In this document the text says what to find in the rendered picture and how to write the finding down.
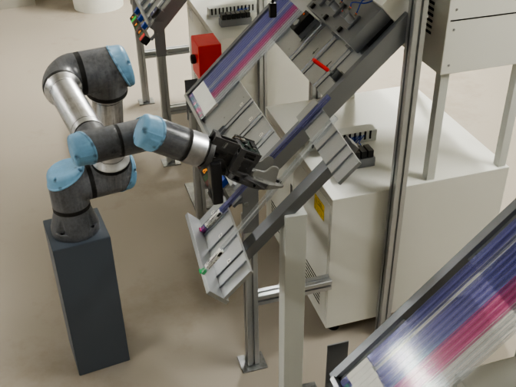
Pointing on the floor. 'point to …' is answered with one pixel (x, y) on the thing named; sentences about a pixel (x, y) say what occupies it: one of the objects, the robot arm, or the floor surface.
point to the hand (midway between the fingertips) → (276, 184)
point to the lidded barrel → (97, 5)
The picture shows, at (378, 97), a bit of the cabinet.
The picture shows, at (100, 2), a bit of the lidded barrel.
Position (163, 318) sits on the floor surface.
